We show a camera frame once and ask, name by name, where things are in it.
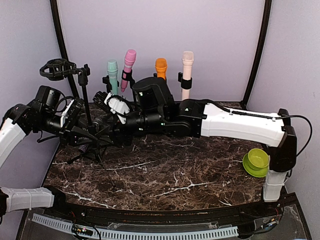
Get black stand under mint microphone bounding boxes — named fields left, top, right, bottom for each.
left=102, top=75, right=113, bottom=93

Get right black corner post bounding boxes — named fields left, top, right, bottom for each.
left=240, top=0, right=272, bottom=109

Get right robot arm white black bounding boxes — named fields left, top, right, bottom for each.
left=93, top=77, right=300, bottom=217

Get glitter microphone with silver grille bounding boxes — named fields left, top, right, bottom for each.
left=78, top=117, right=103, bottom=153

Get black stand under pink microphone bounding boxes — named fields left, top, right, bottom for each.
left=120, top=70, right=137, bottom=104

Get black tripod stand with shock mount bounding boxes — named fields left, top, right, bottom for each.
left=39, top=58, right=116, bottom=188

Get green bowl on saucer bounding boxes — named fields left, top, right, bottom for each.
left=242, top=148, right=269, bottom=178

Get pink microphone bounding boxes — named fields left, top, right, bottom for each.
left=120, top=49, right=137, bottom=93

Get black corner post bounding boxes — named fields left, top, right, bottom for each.
left=49, top=0, right=79, bottom=98
left=240, top=0, right=272, bottom=109

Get black stand under cream microphone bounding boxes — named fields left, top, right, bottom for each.
left=178, top=72, right=193, bottom=90

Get mint green microphone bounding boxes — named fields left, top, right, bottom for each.
left=107, top=59, right=119, bottom=95

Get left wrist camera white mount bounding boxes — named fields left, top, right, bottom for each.
left=60, top=97, right=84, bottom=128

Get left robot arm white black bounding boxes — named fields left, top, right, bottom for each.
left=0, top=85, right=98, bottom=218

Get white slotted cable duct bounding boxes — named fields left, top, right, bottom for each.
left=31, top=213, right=239, bottom=240

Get black front rail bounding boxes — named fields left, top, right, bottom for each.
left=33, top=193, right=297, bottom=226

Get cream white microphone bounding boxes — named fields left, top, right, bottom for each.
left=181, top=50, right=194, bottom=101

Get left black corner post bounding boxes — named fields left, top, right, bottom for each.
left=49, top=0, right=79, bottom=98

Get orange microphone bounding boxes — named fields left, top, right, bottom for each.
left=155, top=58, right=168, bottom=80

